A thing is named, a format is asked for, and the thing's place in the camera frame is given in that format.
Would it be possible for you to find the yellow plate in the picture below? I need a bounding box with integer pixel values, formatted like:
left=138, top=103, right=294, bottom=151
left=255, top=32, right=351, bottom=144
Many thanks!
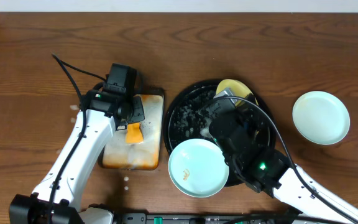
left=216, top=79, right=258, bottom=105

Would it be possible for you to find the orange sponge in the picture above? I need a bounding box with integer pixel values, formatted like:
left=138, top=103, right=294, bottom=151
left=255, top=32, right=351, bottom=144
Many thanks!
left=126, top=123, right=144, bottom=144

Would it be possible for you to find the light blue plate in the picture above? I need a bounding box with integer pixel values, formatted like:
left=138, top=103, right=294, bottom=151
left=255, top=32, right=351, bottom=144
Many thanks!
left=168, top=139, right=229, bottom=198
left=292, top=91, right=351, bottom=145

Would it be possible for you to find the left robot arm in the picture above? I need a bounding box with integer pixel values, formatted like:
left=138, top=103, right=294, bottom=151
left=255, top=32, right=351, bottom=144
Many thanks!
left=9, top=63, right=144, bottom=223

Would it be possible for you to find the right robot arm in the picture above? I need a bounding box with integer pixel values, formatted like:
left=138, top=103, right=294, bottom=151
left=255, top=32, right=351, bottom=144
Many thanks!
left=199, top=96, right=358, bottom=223

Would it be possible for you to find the black round tray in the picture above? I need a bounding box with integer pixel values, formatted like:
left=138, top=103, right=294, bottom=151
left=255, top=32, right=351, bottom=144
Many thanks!
left=163, top=78, right=276, bottom=187

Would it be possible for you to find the black rectangular soapy tray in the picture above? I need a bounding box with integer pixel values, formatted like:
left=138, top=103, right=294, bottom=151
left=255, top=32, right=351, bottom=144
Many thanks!
left=98, top=89, right=164, bottom=170

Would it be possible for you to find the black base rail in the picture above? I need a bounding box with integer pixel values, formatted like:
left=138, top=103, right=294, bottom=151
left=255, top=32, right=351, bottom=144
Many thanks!
left=112, top=211, right=308, bottom=224

